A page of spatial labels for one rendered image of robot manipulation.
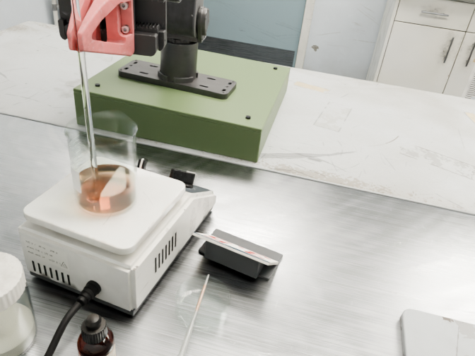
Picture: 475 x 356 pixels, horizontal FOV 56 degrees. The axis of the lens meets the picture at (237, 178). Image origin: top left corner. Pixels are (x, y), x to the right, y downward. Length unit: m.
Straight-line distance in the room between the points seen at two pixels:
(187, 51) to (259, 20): 2.70
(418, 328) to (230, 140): 0.37
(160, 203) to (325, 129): 0.45
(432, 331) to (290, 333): 0.14
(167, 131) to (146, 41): 0.30
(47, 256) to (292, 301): 0.25
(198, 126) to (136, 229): 0.31
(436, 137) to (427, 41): 1.96
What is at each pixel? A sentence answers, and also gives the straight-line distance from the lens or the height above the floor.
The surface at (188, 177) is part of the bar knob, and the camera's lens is 0.55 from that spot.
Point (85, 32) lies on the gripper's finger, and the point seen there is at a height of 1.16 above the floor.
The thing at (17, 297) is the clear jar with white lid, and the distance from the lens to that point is 0.41.
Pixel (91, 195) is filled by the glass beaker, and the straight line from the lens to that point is 0.43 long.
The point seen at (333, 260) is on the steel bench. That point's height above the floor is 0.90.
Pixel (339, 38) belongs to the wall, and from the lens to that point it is 3.42.
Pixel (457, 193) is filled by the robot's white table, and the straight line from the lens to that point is 0.76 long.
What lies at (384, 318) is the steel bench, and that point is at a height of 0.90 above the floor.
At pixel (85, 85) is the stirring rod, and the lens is 0.40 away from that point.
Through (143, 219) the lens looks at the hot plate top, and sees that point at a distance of 0.43.
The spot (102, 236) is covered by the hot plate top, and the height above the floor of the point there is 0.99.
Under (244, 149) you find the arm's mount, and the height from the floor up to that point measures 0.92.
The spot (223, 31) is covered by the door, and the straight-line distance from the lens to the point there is 3.53.
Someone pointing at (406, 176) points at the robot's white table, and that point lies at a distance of 0.75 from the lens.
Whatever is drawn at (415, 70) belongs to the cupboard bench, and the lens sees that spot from 2.89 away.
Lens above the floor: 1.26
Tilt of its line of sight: 34 degrees down
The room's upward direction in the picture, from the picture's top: 7 degrees clockwise
